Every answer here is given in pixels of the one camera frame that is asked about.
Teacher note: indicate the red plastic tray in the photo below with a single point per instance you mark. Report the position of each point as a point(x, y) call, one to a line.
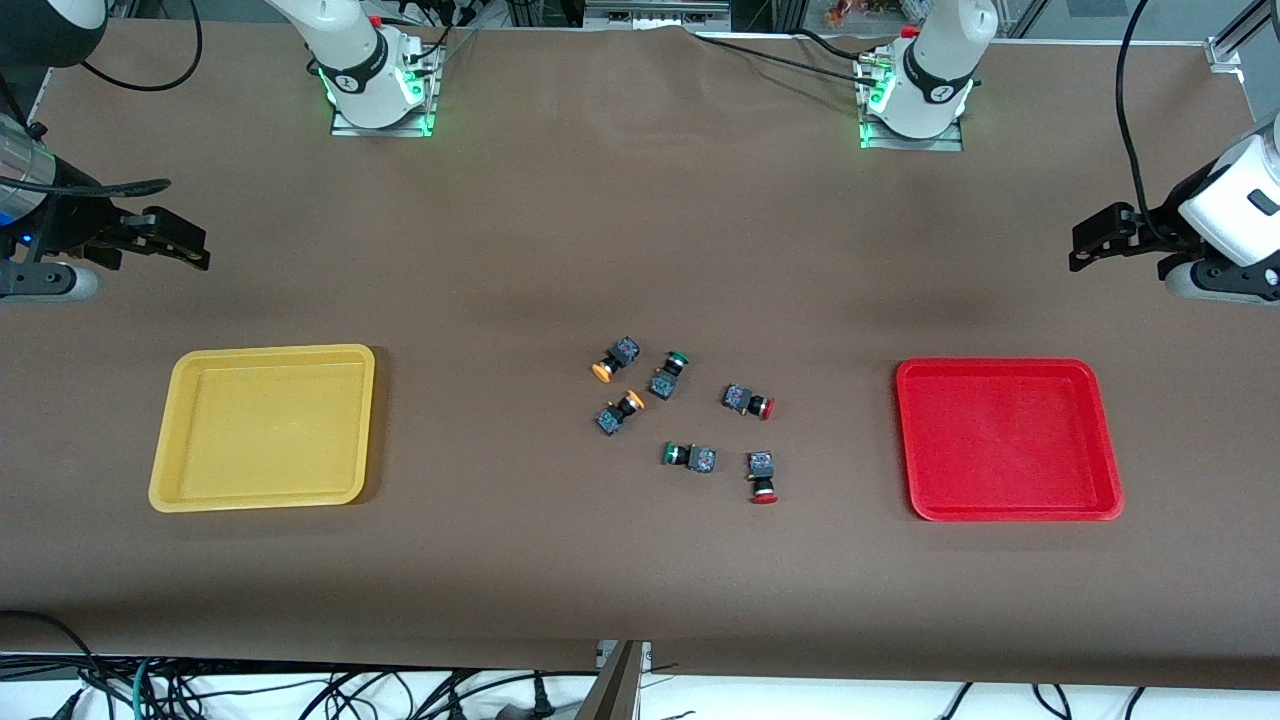
point(1008, 440)

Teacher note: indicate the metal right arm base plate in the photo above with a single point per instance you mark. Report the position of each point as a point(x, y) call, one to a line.
point(425, 122)

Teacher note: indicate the green push button blue base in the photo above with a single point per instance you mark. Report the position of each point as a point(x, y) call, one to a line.
point(664, 380)
point(698, 459)

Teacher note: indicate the brown table leg beam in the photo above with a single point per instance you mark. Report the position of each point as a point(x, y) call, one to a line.
point(615, 690)

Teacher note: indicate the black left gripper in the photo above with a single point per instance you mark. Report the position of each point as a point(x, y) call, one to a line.
point(1150, 229)

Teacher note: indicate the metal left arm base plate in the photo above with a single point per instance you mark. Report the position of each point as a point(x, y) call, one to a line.
point(945, 143)

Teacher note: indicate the yellow plastic tray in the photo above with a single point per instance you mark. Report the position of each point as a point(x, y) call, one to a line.
point(265, 430)

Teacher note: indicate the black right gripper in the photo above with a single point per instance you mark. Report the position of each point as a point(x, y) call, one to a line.
point(72, 227)

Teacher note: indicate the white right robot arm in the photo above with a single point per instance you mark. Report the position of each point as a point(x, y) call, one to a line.
point(360, 80)

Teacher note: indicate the red mushroom button blue base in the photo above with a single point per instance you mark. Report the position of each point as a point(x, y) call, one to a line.
point(742, 398)
point(762, 468)

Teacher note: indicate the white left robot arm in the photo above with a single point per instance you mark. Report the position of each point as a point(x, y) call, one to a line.
point(930, 90)

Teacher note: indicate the grey metal box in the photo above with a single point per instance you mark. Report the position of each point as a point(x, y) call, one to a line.
point(650, 15)

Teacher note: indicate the aluminium frame profile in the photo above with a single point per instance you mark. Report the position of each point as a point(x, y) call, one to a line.
point(1225, 50)

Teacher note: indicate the silver metal bracket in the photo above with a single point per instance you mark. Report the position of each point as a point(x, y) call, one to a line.
point(646, 655)

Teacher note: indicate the yellow push button blue base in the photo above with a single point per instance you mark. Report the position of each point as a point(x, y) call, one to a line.
point(613, 417)
point(622, 354)

